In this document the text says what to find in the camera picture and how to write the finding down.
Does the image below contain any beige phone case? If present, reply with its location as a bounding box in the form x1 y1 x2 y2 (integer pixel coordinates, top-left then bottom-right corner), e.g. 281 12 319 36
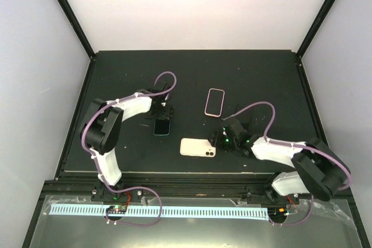
180 138 216 157

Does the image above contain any left black frame post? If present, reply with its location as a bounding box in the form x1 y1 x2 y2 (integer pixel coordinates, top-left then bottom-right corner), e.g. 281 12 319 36
57 0 96 59

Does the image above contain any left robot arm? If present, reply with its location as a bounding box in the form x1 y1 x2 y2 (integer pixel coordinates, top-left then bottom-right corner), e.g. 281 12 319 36
80 81 175 201

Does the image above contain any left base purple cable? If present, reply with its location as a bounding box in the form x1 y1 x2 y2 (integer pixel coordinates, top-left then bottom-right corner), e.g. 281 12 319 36
104 186 162 228

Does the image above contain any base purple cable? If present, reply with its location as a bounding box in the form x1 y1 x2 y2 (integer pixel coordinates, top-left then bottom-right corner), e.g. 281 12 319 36
104 186 162 228
269 195 314 228

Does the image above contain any black frame post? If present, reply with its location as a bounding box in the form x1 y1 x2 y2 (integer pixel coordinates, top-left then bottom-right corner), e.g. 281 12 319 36
296 0 336 58
57 0 96 59

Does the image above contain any left small circuit board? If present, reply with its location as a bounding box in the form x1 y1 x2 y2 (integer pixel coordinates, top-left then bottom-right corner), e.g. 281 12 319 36
106 205 127 215

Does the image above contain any black aluminium front rail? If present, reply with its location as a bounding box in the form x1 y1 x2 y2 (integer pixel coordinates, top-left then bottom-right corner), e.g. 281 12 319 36
40 171 352 202

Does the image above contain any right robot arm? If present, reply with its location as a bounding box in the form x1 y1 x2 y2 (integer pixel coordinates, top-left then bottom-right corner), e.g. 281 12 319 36
208 117 350 203

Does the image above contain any pink phone case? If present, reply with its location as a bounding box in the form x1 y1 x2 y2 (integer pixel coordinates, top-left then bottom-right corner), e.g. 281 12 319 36
204 88 226 118

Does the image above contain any right black frame post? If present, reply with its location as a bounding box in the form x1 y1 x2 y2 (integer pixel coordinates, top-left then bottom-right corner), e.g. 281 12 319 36
296 0 336 58

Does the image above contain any white slotted cable duct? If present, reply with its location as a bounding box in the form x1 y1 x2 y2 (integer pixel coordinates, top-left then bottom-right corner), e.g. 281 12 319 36
49 204 269 221

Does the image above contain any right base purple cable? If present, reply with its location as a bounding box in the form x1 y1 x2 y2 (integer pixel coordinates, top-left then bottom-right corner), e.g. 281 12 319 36
269 195 314 228

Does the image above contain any teal edged smartphone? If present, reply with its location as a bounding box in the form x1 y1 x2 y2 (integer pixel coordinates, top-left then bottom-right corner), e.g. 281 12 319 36
153 119 170 136

